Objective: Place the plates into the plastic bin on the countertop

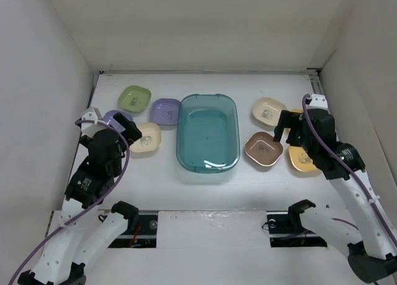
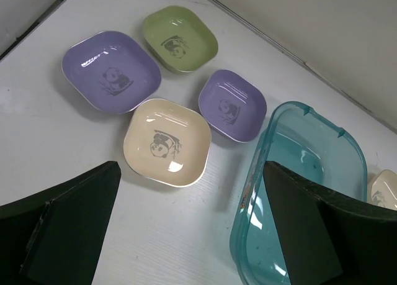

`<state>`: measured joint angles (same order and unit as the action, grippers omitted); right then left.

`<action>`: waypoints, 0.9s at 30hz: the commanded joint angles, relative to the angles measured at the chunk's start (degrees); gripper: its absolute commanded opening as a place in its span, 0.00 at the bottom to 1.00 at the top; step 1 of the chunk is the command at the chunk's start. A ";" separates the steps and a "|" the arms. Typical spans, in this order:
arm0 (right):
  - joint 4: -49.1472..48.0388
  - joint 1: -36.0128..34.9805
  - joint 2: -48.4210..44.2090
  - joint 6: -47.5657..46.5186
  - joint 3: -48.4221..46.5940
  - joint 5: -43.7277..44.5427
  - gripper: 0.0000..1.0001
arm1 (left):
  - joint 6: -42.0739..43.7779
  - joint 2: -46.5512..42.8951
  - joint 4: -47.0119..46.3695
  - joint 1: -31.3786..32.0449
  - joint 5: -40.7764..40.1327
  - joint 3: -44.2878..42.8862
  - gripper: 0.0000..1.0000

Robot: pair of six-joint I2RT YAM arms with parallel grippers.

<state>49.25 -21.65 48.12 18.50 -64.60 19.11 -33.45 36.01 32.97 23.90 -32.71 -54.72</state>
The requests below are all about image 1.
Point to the cream plate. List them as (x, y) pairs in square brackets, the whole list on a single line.
[(268, 110), (150, 140)]

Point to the purple square plate right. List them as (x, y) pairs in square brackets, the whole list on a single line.
[(165, 111)]

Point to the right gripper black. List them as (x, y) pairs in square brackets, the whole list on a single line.
[(288, 119)]

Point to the aluminium rail right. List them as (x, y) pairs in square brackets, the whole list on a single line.
[(316, 84)]

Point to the purple square plate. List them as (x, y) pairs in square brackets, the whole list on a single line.
[(108, 118), (165, 111)]

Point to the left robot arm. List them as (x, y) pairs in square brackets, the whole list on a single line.
[(66, 256)]

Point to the yellow plate near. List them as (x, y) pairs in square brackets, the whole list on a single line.
[(300, 159)]

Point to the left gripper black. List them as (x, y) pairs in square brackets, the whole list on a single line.
[(131, 131)]

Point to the teal transparent plastic bin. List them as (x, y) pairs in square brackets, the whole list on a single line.
[(208, 134)]

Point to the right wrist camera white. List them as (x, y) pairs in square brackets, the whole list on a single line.
[(316, 101)]

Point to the front mounting rail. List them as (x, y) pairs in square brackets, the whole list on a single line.
[(245, 229)]

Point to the purple square plate left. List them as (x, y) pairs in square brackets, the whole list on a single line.
[(108, 118)]

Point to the brown square plate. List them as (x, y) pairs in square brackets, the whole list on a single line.
[(263, 150)]

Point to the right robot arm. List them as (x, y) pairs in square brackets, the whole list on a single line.
[(371, 249)]

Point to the green square plate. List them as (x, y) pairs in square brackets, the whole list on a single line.
[(134, 99)]

